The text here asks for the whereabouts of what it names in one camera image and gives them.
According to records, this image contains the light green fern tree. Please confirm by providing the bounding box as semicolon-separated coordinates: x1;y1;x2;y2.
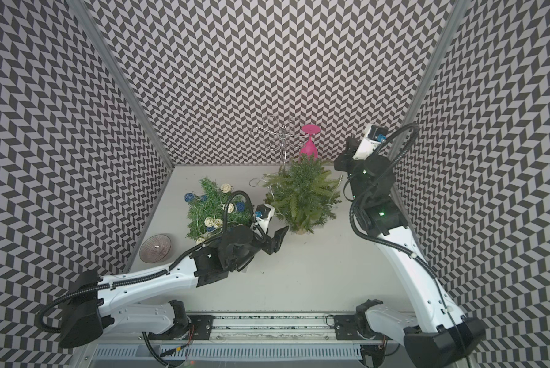
264;154;342;234

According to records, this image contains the rattan ball string light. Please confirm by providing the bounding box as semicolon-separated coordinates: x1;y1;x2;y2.
184;182;256;245

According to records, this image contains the thin wire fairy light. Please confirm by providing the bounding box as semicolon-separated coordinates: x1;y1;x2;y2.
249;174;345;222

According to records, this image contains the dark green christmas tree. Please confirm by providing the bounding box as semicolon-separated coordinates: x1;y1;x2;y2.
184;177;257;245

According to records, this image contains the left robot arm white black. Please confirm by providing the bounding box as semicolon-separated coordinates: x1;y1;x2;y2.
35;202;290;349

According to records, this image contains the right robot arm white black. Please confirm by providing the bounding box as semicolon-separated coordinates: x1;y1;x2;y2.
334;124;486;367

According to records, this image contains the pink hourglass ornament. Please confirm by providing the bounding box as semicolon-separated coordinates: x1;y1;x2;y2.
299;124;321;159

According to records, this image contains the chrome jewelry stand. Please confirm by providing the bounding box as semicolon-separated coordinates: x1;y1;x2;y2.
254;114;301;167

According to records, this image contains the pink glass bowl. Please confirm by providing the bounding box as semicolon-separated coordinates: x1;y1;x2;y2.
138;234;172;264

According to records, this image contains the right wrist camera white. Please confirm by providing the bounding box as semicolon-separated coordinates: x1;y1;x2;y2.
352;124;389;160

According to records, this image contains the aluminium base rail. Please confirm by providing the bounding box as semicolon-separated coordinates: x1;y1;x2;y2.
79;310;469;368

